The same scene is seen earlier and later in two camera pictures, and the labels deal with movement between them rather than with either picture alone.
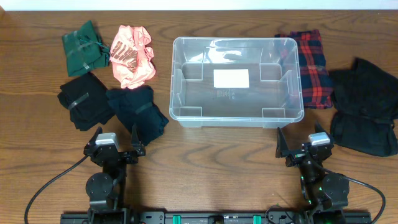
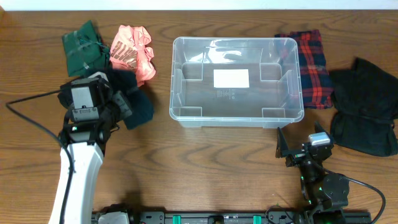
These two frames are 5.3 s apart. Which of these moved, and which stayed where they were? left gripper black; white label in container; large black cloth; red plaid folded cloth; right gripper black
Moved: left gripper black
Stayed: white label in container; red plaid folded cloth; large black cloth; right gripper black
